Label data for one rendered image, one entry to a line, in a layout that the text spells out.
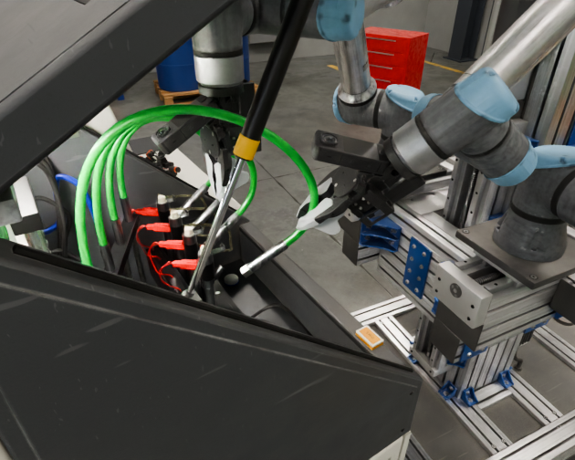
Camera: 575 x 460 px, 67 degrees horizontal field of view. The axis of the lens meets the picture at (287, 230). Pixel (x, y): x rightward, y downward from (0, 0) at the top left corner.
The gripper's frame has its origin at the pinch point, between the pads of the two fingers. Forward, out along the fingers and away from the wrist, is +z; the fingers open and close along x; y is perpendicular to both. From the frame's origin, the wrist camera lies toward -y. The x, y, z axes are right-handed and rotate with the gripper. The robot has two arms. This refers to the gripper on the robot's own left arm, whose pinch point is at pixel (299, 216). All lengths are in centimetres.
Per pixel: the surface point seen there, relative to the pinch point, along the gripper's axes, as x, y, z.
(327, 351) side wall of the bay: -24.4, 3.8, -2.2
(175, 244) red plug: 5.9, -8.4, 28.0
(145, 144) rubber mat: 83, -13, 74
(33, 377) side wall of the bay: -38.4, -27.5, 0.5
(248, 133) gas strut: -20.9, -23.8, -18.9
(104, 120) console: 29, -32, 30
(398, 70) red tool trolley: 387, 178, 50
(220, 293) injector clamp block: 2.4, 5.7, 30.7
